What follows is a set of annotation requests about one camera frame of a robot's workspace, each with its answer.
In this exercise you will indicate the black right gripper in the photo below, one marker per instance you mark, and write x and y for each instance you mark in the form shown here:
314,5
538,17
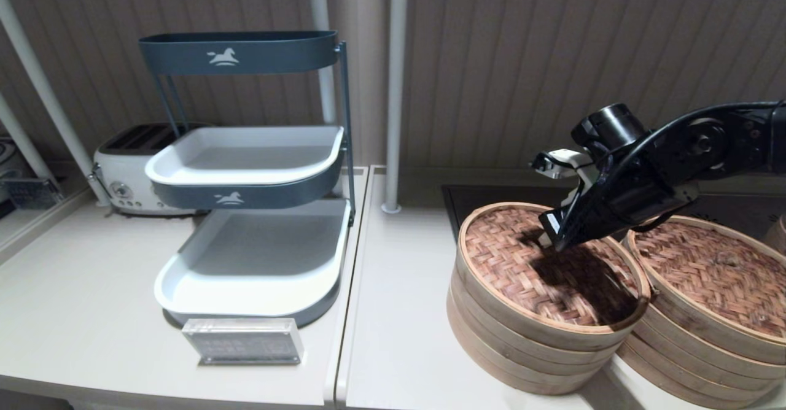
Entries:
626,204

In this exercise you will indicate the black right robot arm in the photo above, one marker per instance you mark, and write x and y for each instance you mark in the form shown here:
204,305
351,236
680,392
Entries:
737,140

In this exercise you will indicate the bamboo steamer basket stack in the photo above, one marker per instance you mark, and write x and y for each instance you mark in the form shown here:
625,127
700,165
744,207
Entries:
491,351
675,373

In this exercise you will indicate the black induction cooktop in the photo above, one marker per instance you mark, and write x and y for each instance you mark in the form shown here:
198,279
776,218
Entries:
491,195

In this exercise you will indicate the white upright support pole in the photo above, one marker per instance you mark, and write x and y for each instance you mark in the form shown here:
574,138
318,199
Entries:
319,5
395,91

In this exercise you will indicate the teal three-tier tray rack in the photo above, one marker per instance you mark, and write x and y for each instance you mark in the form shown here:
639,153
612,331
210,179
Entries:
245,196

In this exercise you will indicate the clear acrylic warning sign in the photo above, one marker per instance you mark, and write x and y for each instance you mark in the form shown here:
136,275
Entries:
244,340

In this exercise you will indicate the white retro toaster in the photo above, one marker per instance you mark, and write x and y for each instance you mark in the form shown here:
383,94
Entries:
121,175

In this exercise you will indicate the shiny metal box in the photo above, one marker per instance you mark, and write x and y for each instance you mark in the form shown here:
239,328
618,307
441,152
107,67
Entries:
31,193

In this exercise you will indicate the white slanted support pole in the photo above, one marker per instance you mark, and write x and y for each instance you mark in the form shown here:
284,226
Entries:
18,132
37,72

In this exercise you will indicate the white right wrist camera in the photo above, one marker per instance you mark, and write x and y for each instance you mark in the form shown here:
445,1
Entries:
565,161

